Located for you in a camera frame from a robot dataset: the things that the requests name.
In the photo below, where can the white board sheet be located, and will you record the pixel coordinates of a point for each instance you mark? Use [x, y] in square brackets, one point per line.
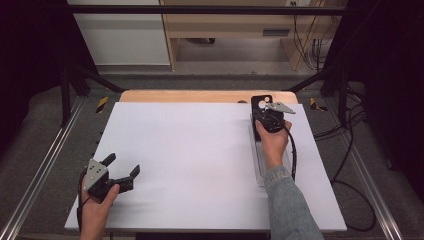
[183, 150]

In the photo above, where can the person's right hand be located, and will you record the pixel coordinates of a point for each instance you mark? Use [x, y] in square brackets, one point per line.
[275, 146]

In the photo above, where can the light wooden desk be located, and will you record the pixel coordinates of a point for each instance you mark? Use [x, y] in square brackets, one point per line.
[233, 23]

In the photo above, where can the clear plastic box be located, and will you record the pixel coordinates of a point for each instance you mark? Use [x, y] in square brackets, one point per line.
[258, 156]

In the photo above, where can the black horizontal frame bar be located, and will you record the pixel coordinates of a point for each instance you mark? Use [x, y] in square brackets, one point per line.
[200, 9]

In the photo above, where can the wooden table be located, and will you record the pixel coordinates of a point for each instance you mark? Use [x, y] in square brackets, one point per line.
[200, 96]

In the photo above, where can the aluminium rail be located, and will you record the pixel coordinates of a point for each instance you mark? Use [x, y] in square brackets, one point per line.
[40, 166]
[373, 186]

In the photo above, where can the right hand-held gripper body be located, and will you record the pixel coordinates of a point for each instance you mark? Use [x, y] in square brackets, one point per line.
[273, 120]

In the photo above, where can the black curtain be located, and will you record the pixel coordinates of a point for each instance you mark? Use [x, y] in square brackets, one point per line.
[30, 50]
[390, 83]

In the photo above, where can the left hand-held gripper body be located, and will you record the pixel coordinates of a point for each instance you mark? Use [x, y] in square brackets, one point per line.
[96, 176]

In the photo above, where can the black metal stand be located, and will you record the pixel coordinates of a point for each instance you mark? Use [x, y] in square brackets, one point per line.
[341, 93]
[66, 96]

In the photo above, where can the person's left hand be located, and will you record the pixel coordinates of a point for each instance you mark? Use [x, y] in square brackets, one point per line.
[95, 216]

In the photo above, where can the white cabinet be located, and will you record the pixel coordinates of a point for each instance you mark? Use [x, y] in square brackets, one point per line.
[123, 36]

